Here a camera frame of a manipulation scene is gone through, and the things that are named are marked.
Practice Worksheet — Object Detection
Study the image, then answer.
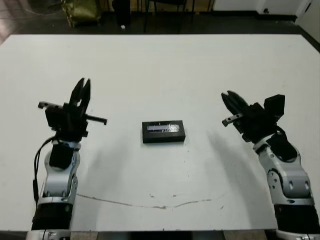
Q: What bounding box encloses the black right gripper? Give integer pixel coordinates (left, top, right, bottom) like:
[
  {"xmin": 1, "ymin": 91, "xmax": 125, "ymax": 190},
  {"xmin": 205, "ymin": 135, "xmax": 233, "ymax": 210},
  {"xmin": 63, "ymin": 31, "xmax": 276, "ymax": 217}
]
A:
[{"xmin": 221, "ymin": 90, "xmax": 282, "ymax": 144}]

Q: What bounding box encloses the olive gold bag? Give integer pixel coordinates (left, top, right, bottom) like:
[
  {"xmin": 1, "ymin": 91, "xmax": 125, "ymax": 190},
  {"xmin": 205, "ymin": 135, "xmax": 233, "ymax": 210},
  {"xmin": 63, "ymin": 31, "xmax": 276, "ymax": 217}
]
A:
[{"xmin": 61, "ymin": 0, "xmax": 102, "ymax": 28}]

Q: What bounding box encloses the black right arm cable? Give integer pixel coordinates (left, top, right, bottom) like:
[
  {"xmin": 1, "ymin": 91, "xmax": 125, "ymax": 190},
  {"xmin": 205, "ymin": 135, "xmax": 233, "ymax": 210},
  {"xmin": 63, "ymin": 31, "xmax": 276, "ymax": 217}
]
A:
[{"xmin": 273, "ymin": 123, "xmax": 287, "ymax": 137}]

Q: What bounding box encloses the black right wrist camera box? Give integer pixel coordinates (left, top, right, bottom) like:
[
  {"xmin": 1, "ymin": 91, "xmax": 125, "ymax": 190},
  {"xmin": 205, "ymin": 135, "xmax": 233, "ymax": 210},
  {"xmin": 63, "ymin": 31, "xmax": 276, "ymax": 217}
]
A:
[{"xmin": 263, "ymin": 94, "xmax": 286, "ymax": 117}]

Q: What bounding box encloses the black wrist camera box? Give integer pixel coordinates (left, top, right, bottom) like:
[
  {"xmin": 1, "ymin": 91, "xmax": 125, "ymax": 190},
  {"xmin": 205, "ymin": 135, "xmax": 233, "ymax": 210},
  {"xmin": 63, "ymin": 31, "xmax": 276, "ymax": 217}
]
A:
[
  {"xmin": 44, "ymin": 104, "xmax": 66, "ymax": 131},
  {"xmin": 263, "ymin": 94, "xmax": 286, "ymax": 117}
]

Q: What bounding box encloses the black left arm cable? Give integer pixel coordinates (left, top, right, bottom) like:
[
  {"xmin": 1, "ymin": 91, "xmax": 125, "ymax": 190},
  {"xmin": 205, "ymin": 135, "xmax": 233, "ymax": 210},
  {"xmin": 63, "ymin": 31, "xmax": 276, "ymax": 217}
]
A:
[{"xmin": 32, "ymin": 136, "xmax": 57, "ymax": 201}]

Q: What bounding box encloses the black chair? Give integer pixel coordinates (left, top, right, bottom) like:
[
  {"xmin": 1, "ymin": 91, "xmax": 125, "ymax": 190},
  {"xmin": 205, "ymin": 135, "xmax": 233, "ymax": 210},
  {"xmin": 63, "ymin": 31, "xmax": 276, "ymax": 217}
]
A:
[{"xmin": 143, "ymin": 0, "xmax": 194, "ymax": 34}]

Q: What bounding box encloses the black box lid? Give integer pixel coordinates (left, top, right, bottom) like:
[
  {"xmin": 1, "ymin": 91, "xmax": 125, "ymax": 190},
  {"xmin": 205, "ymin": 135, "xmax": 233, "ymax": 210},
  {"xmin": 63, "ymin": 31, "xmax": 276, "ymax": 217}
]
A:
[{"xmin": 141, "ymin": 119, "xmax": 186, "ymax": 144}]

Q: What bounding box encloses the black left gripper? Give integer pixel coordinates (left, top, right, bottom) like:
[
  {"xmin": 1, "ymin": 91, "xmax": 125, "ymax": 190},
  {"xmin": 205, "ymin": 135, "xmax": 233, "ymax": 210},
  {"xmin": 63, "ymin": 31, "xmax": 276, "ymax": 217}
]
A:
[{"xmin": 37, "ymin": 77, "xmax": 108, "ymax": 142}]

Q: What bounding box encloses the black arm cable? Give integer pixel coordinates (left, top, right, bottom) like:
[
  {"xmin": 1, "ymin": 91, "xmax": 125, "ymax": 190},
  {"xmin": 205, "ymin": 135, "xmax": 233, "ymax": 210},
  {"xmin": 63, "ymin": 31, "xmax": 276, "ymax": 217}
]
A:
[
  {"xmin": 32, "ymin": 136, "xmax": 57, "ymax": 201},
  {"xmin": 273, "ymin": 123, "xmax": 287, "ymax": 137}
]

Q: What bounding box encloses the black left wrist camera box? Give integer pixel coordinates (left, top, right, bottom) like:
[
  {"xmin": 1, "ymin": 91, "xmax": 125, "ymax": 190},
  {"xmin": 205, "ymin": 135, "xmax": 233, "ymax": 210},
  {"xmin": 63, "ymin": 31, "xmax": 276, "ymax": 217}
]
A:
[{"xmin": 44, "ymin": 104, "xmax": 66, "ymax": 131}]

